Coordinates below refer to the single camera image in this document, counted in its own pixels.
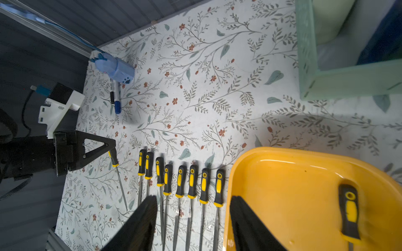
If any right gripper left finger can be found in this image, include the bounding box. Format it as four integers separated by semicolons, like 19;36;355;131
102;196;158;251

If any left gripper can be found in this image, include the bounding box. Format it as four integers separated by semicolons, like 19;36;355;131
53;131;116;177

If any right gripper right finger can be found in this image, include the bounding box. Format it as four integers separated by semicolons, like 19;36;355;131
230;196;286;251

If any file tool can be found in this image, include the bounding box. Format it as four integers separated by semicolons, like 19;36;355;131
162;164;173;251
138;149;147;206
156;156;164;243
173;165;187;251
185;164;198;251
109;148;128;210
213;168;226;251
199;167;210;251
145;152;154;196
338;184;361;251

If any yellow storage tray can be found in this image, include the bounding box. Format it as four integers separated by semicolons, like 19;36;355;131
227;147;402;251

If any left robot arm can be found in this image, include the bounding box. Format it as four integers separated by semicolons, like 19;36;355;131
1;110;119;200

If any green file organizer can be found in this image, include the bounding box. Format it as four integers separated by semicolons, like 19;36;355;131
295;1;402;100

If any blue marker pen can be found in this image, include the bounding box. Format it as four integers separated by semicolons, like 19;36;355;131
114;81;121;115

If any black marker pen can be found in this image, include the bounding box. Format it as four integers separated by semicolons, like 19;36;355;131
110;79;115;105

